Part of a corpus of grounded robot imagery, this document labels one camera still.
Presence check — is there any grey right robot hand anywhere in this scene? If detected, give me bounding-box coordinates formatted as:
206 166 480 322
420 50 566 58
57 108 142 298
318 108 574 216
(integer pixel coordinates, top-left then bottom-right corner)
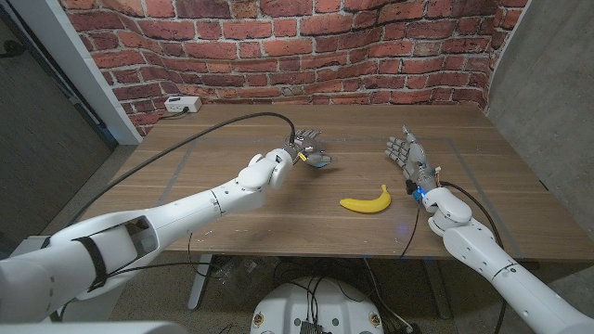
384 123 441 192

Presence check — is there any red brick printed backdrop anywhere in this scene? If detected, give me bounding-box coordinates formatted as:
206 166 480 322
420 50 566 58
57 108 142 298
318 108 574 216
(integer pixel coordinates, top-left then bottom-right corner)
58 0 530 138

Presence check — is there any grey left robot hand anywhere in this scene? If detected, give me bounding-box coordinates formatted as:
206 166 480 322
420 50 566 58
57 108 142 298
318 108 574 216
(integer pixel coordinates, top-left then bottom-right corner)
283 128 333 169

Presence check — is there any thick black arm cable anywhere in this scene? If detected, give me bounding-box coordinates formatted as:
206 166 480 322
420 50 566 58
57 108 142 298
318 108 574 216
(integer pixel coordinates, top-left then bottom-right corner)
438 180 508 334
64 110 298 228

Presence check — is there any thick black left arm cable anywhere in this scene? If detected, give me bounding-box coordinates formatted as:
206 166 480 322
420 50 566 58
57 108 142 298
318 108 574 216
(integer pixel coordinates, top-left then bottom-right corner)
64 110 298 228

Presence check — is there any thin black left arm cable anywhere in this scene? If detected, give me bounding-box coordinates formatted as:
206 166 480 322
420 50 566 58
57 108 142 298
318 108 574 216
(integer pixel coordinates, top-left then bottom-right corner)
106 231 214 279

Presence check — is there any white device with yellow disc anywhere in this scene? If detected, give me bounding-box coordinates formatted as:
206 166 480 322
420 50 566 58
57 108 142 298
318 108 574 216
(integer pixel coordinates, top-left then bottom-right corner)
11 235 52 257

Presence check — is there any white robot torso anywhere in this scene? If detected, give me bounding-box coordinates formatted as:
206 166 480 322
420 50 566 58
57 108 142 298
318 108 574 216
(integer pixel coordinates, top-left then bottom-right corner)
0 322 187 334

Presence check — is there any yellow toy banana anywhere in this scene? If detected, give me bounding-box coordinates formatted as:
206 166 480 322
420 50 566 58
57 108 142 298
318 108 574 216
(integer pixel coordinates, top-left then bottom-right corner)
339 184 393 214

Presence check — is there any white floor cable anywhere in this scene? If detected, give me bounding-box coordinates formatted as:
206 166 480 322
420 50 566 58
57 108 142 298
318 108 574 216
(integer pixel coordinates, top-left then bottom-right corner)
363 257 412 331

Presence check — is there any clear plastic bag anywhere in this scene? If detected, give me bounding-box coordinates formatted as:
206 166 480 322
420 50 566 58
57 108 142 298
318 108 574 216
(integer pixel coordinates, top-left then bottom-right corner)
211 254 275 307

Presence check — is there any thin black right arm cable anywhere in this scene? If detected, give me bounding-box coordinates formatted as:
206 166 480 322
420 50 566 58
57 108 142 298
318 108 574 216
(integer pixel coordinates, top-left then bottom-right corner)
398 199 422 260

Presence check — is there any grey metal table leg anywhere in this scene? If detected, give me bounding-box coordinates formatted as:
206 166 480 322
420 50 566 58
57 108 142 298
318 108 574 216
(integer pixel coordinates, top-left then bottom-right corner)
422 259 452 320
187 253 213 311

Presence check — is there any black power strip cord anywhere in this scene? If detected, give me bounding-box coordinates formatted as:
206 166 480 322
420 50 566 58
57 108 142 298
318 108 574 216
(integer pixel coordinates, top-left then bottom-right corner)
159 107 190 121

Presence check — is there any white power strip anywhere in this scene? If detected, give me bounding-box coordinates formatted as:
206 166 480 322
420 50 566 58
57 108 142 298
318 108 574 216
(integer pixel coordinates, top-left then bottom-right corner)
163 96 203 114

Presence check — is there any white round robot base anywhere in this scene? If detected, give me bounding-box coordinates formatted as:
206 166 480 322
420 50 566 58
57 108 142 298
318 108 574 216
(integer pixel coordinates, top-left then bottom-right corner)
250 276 385 334

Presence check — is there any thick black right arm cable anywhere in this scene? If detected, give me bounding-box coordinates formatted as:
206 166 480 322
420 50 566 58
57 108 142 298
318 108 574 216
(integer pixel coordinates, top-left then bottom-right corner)
438 180 508 334

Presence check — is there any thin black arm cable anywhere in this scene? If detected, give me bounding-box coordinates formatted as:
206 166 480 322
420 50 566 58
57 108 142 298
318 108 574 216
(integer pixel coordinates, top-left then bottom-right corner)
106 231 214 279
398 199 422 260

